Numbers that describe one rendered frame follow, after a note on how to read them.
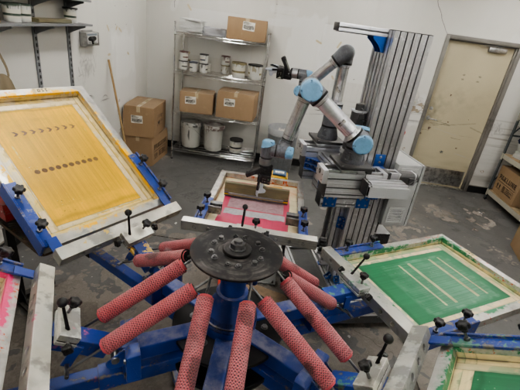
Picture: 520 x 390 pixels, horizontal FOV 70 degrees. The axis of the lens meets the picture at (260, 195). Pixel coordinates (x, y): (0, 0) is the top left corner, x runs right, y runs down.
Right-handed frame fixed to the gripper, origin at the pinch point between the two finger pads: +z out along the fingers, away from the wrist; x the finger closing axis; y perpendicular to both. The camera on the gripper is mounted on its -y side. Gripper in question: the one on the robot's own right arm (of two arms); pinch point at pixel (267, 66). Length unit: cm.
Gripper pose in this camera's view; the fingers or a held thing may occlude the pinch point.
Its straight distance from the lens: 297.5
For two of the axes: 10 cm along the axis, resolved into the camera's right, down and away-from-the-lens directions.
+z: -9.5, -2.3, 2.1
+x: 3.0, -5.0, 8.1
